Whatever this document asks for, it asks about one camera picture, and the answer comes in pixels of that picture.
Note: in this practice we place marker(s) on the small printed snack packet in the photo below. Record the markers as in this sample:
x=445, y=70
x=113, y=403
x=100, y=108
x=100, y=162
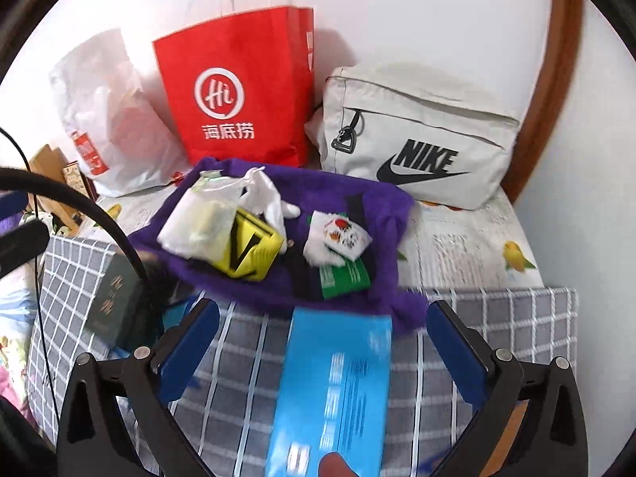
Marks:
x=345, y=237

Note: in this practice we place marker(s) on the white Miniso plastic bag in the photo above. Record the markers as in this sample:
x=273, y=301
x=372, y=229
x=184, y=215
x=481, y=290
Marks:
x=123, y=145

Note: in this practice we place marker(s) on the yellow black pouch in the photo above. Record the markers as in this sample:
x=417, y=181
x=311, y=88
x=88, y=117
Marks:
x=252, y=248

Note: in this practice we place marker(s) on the green packet with strip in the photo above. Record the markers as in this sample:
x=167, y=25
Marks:
x=337, y=275

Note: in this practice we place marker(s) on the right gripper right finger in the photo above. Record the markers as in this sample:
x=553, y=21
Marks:
x=463, y=351

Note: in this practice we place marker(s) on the person's right hand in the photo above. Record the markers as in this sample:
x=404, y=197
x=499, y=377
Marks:
x=333, y=465

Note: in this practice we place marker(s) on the white cotton glove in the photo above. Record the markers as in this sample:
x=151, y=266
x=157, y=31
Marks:
x=262, y=199

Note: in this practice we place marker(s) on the red Haidilao paper bag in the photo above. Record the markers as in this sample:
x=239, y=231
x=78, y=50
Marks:
x=241, y=85

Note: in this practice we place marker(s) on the beige Nike bag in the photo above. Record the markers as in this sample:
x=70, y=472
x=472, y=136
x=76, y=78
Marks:
x=439, y=138

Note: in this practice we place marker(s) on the purple fluffy towel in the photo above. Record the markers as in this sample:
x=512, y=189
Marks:
x=340, y=212

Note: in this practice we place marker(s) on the brown patterned box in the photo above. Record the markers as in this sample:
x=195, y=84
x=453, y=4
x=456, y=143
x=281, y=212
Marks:
x=52, y=164

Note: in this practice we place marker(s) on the blue tissue box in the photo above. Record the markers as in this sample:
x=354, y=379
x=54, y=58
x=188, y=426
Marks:
x=333, y=393

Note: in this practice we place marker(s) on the grey checked bed cover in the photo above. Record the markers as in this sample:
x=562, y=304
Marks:
x=228, y=410

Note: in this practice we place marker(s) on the white mesh bag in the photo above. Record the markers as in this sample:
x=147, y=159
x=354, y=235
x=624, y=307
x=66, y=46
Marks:
x=201, y=223

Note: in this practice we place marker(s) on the brown wooden door frame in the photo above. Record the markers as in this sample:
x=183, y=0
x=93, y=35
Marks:
x=551, y=90

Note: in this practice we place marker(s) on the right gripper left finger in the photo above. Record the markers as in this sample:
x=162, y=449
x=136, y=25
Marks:
x=182, y=347

